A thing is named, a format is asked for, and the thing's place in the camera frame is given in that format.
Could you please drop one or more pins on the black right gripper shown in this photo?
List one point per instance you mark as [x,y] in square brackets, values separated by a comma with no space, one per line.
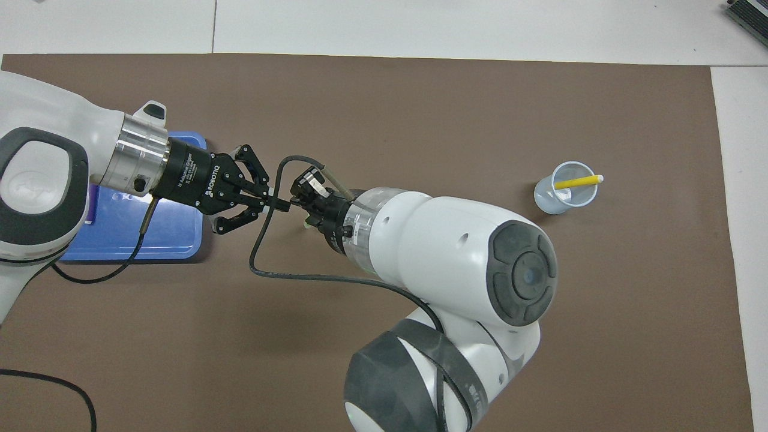
[336,222]

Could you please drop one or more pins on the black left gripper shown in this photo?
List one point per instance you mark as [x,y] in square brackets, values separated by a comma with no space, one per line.
[198,177]

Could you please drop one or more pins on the green pen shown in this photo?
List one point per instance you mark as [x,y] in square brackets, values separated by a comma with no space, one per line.
[306,225]

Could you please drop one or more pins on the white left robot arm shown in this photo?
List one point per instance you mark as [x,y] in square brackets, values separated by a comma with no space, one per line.
[60,120]

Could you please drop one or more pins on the blue plastic tray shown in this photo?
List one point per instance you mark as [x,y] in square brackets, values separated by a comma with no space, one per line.
[156,240]

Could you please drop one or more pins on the brown table mat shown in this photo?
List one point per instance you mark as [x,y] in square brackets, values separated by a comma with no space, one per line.
[420,108]

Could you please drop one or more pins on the clear plastic cup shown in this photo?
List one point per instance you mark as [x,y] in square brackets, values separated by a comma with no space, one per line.
[549,201]

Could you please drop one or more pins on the yellow pen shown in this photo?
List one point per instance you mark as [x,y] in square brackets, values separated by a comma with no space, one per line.
[576,182]

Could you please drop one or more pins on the grey ribbed device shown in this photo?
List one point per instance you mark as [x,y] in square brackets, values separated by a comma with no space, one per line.
[753,15]

